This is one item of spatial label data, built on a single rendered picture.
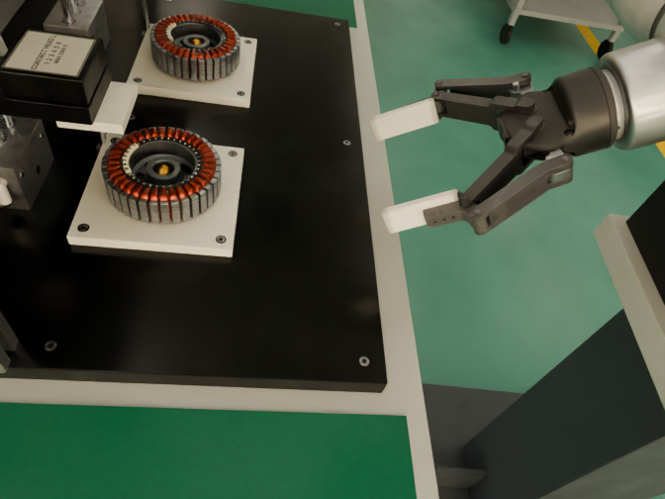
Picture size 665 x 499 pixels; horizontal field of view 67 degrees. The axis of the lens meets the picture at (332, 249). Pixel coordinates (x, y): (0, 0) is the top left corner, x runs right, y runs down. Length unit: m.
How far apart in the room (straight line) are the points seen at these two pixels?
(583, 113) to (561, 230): 1.46
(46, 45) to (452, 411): 1.15
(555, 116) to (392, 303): 0.23
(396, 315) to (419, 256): 1.08
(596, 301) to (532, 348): 0.32
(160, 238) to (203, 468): 0.21
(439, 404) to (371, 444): 0.89
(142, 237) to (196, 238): 0.05
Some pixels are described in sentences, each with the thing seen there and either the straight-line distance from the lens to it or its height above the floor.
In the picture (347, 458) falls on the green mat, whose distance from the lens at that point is 0.45.
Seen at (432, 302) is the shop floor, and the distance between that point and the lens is 1.51.
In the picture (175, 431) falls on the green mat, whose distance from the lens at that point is 0.44.
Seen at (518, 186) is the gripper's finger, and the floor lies 0.91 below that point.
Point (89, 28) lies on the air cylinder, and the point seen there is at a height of 0.82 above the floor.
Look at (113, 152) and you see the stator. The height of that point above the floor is 0.82.
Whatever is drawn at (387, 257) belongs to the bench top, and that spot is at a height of 0.75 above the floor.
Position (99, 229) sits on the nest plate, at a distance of 0.52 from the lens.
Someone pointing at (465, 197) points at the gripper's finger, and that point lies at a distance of 0.44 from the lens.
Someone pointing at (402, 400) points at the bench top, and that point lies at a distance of 0.48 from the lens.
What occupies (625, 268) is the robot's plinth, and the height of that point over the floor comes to 0.74.
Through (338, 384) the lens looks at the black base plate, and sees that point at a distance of 0.45.
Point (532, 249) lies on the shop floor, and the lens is 1.81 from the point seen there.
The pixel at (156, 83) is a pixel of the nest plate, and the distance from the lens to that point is 0.69.
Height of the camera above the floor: 1.17
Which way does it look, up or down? 50 degrees down
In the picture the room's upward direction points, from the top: 16 degrees clockwise
